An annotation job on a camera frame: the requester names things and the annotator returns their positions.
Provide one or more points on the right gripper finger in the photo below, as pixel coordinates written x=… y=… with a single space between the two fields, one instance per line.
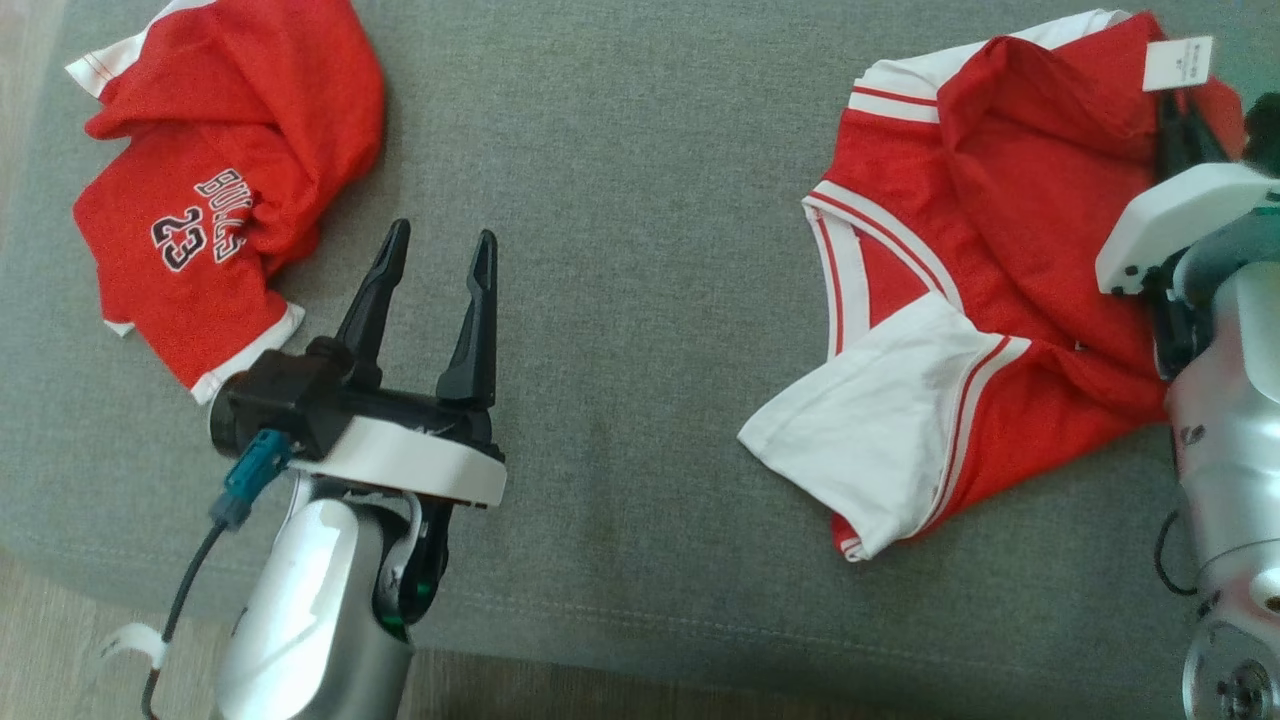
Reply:
x=1205 y=145
x=1174 y=140

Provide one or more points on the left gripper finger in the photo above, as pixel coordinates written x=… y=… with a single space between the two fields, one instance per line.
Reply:
x=478 y=340
x=370 y=310

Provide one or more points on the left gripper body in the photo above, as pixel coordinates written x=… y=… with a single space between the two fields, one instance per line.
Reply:
x=410 y=455

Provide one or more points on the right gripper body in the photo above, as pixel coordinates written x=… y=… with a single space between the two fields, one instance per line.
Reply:
x=1180 y=215

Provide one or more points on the red and white shorts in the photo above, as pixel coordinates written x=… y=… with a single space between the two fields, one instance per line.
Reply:
x=1050 y=200

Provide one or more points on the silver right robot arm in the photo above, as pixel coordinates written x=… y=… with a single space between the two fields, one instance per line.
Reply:
x=1230 y=450

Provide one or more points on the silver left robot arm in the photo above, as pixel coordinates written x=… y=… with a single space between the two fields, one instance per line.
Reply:
x=300 y=600

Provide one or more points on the large grey sofa seat cushion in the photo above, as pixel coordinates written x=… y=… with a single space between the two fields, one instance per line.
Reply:
x=640 y=300

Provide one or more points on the red Bulls 23 jersey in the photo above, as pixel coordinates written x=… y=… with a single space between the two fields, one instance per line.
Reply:
x=250 y=100

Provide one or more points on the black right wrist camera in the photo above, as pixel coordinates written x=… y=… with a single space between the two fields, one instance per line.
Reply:
x=1265 y=130

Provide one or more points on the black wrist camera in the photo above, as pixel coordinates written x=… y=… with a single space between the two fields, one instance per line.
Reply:
x=1265 y=130
x=280 y=395

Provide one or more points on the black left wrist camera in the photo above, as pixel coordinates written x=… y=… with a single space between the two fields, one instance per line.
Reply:
x=280 y=395

